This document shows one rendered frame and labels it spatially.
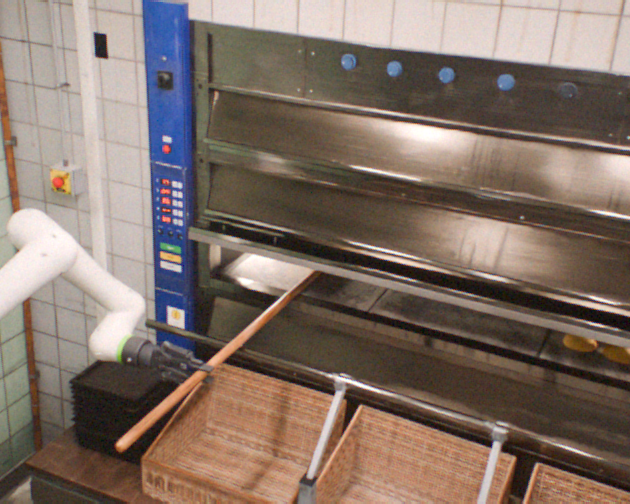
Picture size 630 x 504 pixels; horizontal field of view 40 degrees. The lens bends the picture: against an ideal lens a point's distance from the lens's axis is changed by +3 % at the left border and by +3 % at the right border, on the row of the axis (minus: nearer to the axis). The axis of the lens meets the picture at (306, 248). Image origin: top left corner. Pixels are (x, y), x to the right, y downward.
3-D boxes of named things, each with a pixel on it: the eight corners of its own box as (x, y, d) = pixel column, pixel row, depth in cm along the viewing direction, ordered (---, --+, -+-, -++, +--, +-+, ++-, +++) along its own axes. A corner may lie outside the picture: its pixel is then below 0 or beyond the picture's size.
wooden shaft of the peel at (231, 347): (123, 455, 219) (122, 445, 218) (113, 451, 220) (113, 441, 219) (371, 230, 361) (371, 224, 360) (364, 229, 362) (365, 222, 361)
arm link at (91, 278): (38, 269, 251) (62, 272, 244) (58, 237, 256) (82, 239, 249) (118, 329, 276) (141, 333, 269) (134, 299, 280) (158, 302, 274)
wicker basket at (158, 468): (213, 419, 334) (213, 358, 323) (345, 462, 314) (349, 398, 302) (139, 495, 294) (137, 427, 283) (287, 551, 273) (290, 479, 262)
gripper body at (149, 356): (152, 337, 262) (178, 344, 258) (153, 360, 265) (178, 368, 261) (137, 348, 255) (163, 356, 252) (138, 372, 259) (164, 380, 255)
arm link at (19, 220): (7, 242, 232) (39, 209, 234) (-10, 227, 241) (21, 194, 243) (55, 278, 244) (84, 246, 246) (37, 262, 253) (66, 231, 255)
